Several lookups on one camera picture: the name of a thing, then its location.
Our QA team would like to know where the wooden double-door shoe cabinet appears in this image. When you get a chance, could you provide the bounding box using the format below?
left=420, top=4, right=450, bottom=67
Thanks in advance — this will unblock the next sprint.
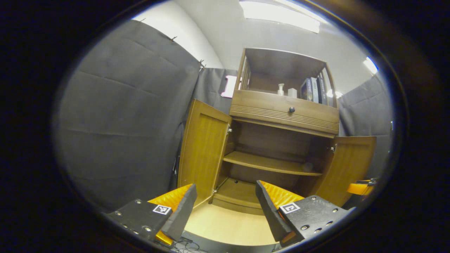
left=178, top=47, right=377, bottom=215

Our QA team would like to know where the wooden cabinet inner shelf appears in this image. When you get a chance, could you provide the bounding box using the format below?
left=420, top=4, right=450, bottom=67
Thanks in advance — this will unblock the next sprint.
left=223, top=151, right=323, bottom=176

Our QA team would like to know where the large ceiling light panel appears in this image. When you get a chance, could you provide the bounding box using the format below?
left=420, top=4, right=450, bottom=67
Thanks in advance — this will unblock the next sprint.
left=240, top=0, right=321, bottom=34

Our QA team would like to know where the grey white book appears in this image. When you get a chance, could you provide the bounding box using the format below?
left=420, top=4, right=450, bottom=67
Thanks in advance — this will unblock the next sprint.
left=310, top=77, right=320, bottom=104

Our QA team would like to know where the bundle of black cables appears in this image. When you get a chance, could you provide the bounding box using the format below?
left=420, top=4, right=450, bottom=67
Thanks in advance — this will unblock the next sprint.
left=172, top=238, right=199, bottom=253

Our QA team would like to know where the wooden shoe cabinet door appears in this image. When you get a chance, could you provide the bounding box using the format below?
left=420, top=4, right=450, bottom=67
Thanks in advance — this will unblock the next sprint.
left=178, top=99, right=232, bottom=208
left=309, top=136, right=377, bottom=207

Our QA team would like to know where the wooden cabinet drawer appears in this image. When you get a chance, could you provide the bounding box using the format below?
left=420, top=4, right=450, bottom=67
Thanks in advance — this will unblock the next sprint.
left=229, top=90, right=340, bottom=138

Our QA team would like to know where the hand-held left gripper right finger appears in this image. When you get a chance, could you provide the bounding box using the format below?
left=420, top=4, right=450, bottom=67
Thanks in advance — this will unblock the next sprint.
left=256, top=180, right=355, bottom=246

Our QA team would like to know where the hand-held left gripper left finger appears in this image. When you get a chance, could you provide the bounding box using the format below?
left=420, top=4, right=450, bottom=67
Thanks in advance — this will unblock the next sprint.
left=105, top=183, right=198, bottom=246

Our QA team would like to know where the dark blue book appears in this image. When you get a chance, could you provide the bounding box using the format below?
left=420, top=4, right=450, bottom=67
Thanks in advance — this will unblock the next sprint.
left=301, top=78, right=313, bottom=103

